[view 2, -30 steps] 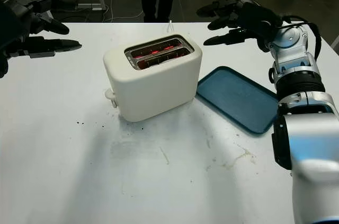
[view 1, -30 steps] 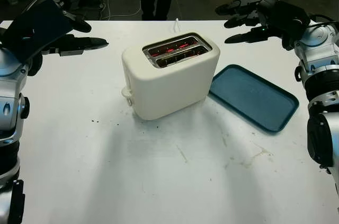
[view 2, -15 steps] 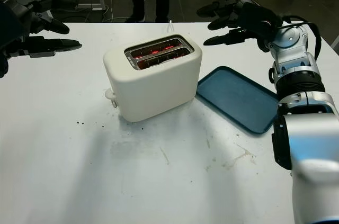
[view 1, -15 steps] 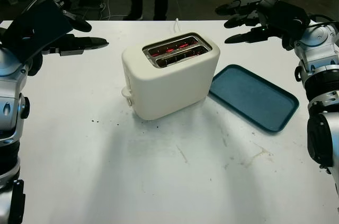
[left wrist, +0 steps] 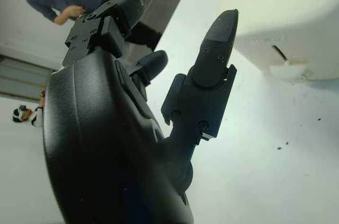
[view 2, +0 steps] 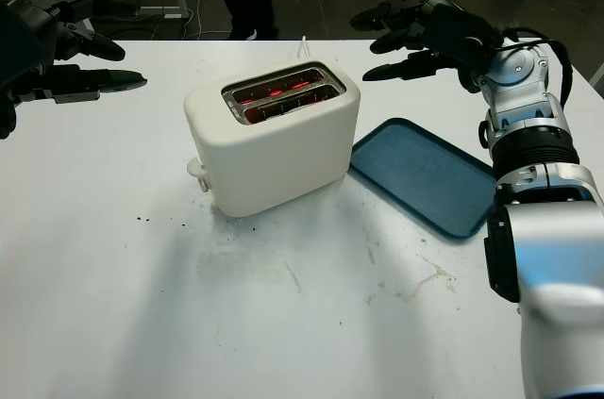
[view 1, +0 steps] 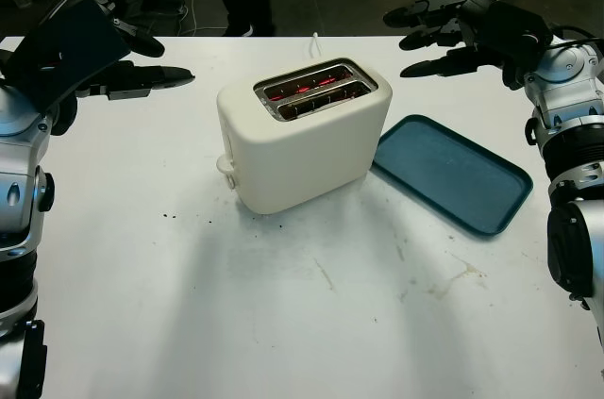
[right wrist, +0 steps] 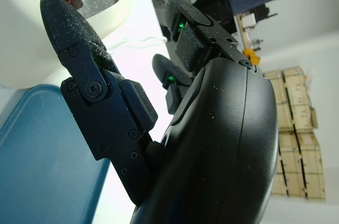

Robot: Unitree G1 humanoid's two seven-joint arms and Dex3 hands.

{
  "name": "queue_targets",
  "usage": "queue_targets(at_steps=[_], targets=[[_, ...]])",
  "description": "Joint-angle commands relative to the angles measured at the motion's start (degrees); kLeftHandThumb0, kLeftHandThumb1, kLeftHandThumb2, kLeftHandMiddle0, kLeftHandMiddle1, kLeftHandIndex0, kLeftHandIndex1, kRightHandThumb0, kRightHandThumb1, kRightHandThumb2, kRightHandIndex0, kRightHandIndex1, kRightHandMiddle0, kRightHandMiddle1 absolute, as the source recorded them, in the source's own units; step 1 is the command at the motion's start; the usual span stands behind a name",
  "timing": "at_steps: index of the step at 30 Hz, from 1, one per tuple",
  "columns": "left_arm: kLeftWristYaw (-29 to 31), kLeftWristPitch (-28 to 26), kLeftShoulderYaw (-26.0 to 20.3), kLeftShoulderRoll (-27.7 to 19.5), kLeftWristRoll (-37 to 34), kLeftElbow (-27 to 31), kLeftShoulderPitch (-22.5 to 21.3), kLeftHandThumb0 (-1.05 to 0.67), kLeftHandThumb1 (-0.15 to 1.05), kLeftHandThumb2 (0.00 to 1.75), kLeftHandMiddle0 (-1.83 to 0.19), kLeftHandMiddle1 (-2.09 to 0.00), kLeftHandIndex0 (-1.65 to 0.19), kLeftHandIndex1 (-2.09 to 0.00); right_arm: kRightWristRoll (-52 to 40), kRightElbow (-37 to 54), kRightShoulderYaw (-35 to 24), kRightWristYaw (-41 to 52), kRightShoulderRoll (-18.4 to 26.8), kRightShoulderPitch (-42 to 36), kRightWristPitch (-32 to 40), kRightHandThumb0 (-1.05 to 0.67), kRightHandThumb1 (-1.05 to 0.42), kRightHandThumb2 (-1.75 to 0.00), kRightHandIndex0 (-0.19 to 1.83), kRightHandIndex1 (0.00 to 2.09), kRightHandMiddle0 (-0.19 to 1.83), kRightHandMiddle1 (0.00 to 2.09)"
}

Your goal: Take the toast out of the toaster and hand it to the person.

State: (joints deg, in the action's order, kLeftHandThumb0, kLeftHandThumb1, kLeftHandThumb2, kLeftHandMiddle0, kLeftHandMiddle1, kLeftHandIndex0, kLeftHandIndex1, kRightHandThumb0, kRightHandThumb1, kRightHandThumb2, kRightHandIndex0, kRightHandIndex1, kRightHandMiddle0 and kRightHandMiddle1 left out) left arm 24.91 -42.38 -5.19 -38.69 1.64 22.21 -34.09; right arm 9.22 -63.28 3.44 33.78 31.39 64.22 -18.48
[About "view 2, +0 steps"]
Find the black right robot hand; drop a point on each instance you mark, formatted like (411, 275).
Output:
(462, 36)

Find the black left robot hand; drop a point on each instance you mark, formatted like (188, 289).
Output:
(23, 45)

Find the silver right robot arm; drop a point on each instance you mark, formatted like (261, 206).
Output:
(557, 248)

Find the white two-slot toaster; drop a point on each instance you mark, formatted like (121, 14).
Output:
(283, 158)

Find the blue rectangular tray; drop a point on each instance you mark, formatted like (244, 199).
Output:
(420, 177)

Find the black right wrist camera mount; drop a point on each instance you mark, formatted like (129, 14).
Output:
(468, 82)

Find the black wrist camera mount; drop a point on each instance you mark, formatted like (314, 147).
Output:
(7, 121)
(468, 82)

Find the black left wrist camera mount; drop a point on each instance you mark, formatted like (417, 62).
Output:
(7, 121)

